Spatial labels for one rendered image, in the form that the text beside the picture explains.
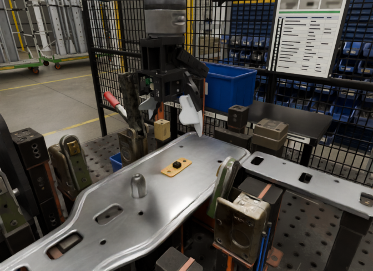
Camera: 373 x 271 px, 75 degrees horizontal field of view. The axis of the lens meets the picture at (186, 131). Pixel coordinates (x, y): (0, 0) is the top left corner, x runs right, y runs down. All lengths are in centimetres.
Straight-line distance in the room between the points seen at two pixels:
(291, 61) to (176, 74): 58
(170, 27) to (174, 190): 33
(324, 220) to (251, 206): 59
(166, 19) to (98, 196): 37
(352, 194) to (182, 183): 37
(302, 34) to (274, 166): 49
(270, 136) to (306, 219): 39
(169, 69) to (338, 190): 45
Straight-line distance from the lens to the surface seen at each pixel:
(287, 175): 64
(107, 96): 72
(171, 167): 61
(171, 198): 53
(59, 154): 61
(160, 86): 46
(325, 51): 95
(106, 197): 55
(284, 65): 99
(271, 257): 84
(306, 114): 96
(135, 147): 68
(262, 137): 73
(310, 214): 103
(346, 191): 65
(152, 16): 47
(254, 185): 61
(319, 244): 94
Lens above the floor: 134
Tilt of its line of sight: 25 degrees down
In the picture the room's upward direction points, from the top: straight up
